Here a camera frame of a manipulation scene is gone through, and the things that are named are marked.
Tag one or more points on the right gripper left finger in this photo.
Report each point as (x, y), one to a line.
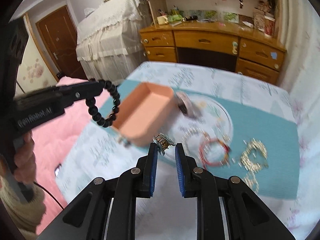
(147, 176)

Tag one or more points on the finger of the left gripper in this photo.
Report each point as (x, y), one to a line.
(80, 91)

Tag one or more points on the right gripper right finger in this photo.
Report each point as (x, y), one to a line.
(188, 184)

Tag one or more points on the metal band watch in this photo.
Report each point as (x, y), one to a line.
(163, 142)

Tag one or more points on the pink plastic tray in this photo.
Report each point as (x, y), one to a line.
(143, 112)

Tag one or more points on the beige sweater forearm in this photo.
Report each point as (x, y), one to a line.
(26, 216)

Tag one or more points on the left hand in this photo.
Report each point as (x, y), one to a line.
(25, 161)

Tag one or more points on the tree print bedsheet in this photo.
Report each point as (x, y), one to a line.
(167, 215)

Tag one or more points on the pink quilt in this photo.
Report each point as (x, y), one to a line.
(52, 142)

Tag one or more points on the teal striped placemat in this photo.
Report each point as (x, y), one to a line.
(228, 139)

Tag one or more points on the brown wooden door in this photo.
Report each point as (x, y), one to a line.
(58, 34)

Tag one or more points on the white lace covered furniture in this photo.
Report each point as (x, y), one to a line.
(108, 40)

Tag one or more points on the cream mug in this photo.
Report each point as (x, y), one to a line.
(163, 20)

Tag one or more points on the floral curtain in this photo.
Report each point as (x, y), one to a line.
(300, 78)

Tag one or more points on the wooden desk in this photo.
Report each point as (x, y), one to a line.
(224, 34)

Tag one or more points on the red patterned cup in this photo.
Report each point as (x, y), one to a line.
(269, 26)

